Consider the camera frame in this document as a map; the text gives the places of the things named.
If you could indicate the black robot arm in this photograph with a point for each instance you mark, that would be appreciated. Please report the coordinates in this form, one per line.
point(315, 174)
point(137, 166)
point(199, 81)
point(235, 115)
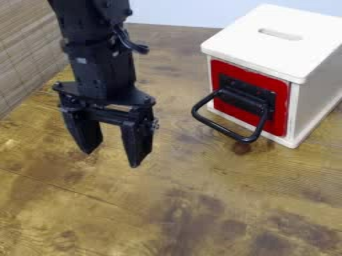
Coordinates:
point(94, 20)

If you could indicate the red drawer front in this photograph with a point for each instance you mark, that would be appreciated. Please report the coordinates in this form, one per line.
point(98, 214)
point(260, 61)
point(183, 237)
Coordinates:
point(249, 89)

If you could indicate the white wooden box cabinet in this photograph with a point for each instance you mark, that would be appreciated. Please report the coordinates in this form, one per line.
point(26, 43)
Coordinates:
point(293, 46)

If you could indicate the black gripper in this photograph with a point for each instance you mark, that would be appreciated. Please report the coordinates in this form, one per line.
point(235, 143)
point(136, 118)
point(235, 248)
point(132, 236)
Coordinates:
point(101, 95)

